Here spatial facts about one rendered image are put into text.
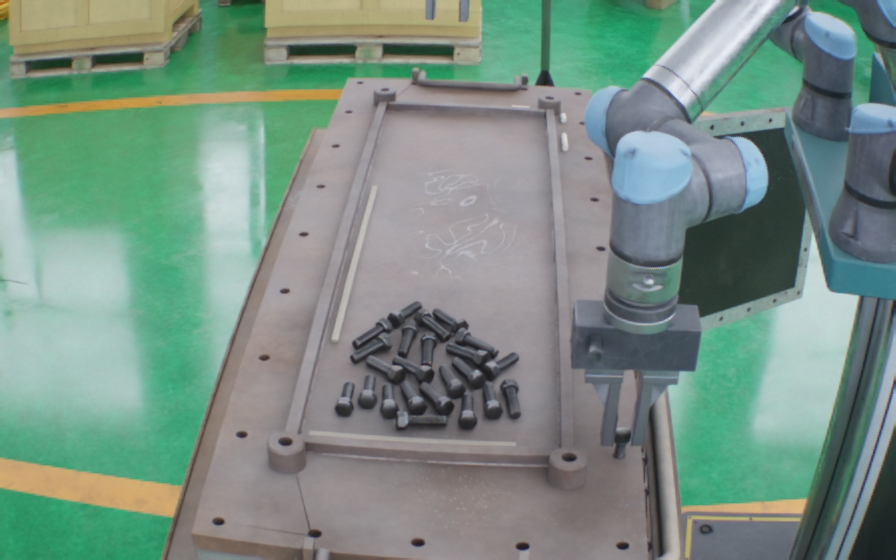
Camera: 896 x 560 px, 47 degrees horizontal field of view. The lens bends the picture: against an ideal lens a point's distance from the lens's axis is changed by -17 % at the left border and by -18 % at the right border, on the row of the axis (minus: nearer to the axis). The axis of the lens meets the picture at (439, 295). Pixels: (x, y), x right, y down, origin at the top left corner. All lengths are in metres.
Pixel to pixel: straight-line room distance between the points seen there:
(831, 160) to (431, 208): 0.76
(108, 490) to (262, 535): 2.26
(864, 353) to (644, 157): 1.31
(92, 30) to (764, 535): 5.20
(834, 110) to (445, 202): 0.82
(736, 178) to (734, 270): 1.69
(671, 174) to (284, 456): 0.48
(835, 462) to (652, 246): 1.44
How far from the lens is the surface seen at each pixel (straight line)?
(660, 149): 1.08
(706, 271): 2.77
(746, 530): 2.80
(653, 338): 1.16
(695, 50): 1.27
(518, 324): 1.47
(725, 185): 1.14
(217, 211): 4.86
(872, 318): 2.27
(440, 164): 1.87
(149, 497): 3.35
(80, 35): 6.90
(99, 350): 4.03
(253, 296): 1.79
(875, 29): 1.36
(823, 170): 2.02
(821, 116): 2.17
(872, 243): 1.72
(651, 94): 1.24
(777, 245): 2.92
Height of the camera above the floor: 2.13
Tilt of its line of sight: 30 degrees down
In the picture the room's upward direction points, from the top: 1 degrees clockwise
